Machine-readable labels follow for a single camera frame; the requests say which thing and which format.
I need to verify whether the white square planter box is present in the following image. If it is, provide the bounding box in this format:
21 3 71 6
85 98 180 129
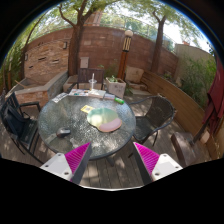
106 77 126 98

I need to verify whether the patterned leaflet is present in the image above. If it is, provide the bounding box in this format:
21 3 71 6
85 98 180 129
52 93 68 103

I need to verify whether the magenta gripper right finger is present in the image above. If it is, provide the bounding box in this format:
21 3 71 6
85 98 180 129
133 142 182 185

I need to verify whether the tree trunk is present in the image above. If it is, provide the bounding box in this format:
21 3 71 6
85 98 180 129
150 10 167 73
59 0 87 76

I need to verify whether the dark grey computer mouse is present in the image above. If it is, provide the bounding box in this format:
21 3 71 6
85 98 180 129
56 127 71 138

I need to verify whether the green tube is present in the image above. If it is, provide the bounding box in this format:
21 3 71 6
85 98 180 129
114 97 124 104

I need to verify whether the clear plastic cup with straw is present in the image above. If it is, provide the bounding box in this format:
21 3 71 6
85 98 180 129
89 73 97 90

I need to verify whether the pastel green pink mouse pad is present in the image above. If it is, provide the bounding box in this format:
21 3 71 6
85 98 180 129
87 108 122 132

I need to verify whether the left tree trunk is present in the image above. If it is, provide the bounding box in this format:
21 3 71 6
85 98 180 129
59 0 87 76

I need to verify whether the brown stool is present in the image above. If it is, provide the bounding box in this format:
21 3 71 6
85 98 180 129
171 132 210 167

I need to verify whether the folded red patio umbrella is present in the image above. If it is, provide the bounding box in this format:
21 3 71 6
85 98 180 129
193 57 224 143

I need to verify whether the right tree trunk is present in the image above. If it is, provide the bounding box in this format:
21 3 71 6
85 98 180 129
150 10 167 73

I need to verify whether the dark chair behind table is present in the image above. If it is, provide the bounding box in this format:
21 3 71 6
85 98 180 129
66 68 105 93

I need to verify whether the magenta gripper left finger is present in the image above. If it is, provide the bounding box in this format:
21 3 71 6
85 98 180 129
41 143 92 184

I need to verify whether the wooden lamp post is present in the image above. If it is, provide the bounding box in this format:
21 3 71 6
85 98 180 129
117 30 133 80

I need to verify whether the black chair on left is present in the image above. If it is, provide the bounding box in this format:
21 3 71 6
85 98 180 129
0 93 42 163

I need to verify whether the black wicker chair on right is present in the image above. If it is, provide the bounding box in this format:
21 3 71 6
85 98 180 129
131 95 175 144

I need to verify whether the small yellow card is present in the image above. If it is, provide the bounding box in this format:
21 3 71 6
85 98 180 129
81 105 95 113

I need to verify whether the open book stack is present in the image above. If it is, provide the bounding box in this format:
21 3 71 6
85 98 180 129
69 89 106 98

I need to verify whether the round glass patio table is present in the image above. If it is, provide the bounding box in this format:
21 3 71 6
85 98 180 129
38 95 136 160

